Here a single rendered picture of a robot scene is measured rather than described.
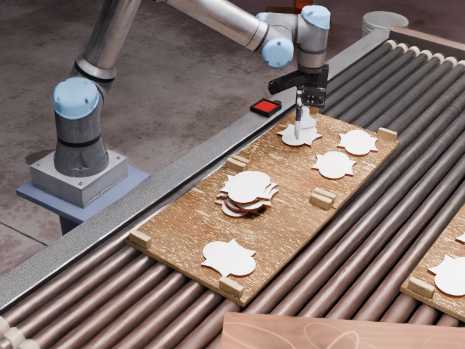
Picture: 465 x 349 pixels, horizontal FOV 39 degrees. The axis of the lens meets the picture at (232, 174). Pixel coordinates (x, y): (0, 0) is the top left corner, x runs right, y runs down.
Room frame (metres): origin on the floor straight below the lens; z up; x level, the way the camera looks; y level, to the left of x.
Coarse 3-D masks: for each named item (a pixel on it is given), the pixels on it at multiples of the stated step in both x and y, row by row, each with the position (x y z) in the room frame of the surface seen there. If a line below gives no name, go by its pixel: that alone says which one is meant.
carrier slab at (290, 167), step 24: (288, 120) 1.79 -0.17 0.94; (336, 120) 1.79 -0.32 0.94; (264, 144) 1.64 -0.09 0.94; (312, 144) 1.65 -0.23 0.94; (336, 144) 1.65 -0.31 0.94; (384, 144) 1.66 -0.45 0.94; (264, 168) 1.52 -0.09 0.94; (288, 168) 1.52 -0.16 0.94; (360, 168) 1.53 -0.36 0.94; (312, 192) 1.41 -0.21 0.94; (336, 192) 1.41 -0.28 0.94
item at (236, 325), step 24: (240, 336) 0.82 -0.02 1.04; (264, 336) 0.82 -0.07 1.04; (288, 336) 0.82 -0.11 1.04; (312, 336) 0.82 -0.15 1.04; (336, 336) 0.82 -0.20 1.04; (360, 336) 0.82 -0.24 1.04; (384, 336) 0.83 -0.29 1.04; (408, 336) 0.83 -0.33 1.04; (432, 336) 0.83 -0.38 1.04; (456, 336) 0.83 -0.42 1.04
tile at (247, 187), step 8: (232, 176) 1.39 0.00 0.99; (240, 176) 1.39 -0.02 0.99; (248, 176) 1.40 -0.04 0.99; (256, 176) 1.40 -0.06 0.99; (232, 184) 1.36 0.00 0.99; (240, 184) 1.36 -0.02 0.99; (248, 184) 1.36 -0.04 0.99; (256, 184) 1.36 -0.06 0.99; (264, 184) 1.36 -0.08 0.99; (224, 192) 1.33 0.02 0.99; (232, 192) 1.32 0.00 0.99; (240, 192) 1.32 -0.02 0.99; (248, 192) 1.33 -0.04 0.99; (256, 192) 1.33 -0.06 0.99; (264, 192) 1.34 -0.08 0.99; (232, 200) 1.29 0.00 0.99; (240, 200) 1.29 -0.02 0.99; (248, 200) 1.29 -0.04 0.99; (264, 200) 1.30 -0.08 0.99
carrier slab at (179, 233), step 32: (192, 192) 1.40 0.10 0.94; (288, 192) 1.41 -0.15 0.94; (160, 224) 1.26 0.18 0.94; (192, 224) 1.26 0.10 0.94; (224, 224) 1.27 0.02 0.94; (256, 224) 1.27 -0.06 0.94; (288, 224) 1.27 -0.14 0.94; (320, 224) 1.28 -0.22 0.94; (160, 256) 1.14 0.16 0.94; (192, 256) 1.15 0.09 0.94; (256, 256) 1.15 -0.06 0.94; (288, 256) 1.15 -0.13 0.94; (256, 288) 1.05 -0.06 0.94
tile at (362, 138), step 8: (344, 136) 1.68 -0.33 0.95; (352, 136) 1.68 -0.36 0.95; (360, 136) 1.68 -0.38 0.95; (368, 136) 1.69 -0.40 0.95; (344, 144) 1.64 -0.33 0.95; (352, 144) 1.64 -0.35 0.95; (360, 144) 1.64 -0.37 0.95; (368, 144) 1.64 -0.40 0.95; (352, 152) 1.60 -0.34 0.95; (360, 152) 1.60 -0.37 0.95; (368, 152) 1.60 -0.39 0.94; (376, 152) 1.61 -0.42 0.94
